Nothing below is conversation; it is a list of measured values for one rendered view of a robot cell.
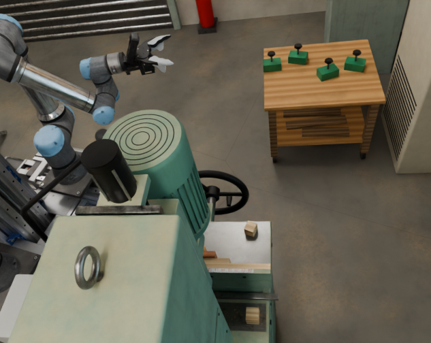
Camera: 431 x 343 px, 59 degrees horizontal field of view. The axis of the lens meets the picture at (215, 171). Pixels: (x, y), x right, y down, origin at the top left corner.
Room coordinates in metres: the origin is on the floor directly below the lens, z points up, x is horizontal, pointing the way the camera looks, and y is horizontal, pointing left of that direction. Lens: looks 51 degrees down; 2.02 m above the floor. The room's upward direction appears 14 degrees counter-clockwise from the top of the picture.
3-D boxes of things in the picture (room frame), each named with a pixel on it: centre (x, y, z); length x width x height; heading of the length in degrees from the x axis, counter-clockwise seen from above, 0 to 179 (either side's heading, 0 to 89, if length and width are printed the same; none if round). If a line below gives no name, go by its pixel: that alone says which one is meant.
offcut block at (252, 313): (0.38, 0.00, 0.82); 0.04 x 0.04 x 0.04; 73
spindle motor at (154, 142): (0.54, 0.13, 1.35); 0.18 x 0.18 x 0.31
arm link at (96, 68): (1.28, 0.34, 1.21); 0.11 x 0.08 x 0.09; 85
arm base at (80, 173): (1.17, 0.61, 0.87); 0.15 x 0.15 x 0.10
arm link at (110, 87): (1.26, 0.34, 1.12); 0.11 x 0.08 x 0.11; 175
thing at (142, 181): (0.41, 0.16, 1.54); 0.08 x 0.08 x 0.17; 74
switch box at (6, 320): (0.27, 0.35, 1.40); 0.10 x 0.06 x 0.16; 164
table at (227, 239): (0.67, 0.16, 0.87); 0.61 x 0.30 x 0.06; 74
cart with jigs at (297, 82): (1.75, -0.74, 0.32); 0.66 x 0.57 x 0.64; 75
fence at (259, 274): (0.53, 0.20, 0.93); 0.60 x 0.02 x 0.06; 74
